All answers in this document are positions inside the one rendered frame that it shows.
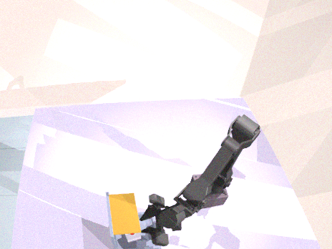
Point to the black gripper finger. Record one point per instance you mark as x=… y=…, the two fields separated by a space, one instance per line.
x=147 y=214
x=148 y=230

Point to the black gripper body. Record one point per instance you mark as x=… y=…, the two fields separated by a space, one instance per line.
x=159 y=237

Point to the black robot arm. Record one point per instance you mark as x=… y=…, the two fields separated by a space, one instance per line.
x=215 y=177

